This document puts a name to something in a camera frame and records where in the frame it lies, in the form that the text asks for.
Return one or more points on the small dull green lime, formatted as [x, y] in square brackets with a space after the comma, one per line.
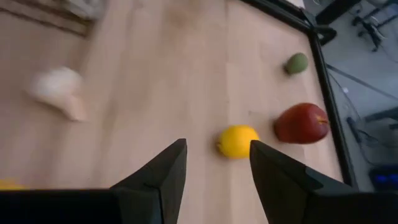
[297, 63]

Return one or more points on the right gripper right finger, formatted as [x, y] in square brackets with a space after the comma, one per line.
[280, 180]

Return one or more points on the dark red apple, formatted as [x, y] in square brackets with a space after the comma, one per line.
[300, 124]

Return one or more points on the black metal table frame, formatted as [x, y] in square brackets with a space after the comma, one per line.
[328, 93]

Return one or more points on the yellow lemon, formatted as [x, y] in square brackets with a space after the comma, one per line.
[11, 185]
[234, 141]

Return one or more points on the white garlic bulb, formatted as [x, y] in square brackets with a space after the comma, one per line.
[56, 88]

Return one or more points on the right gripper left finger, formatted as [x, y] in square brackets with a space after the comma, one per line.
[168, 174]

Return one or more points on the black computer case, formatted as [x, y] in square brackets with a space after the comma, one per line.
[385, 179]

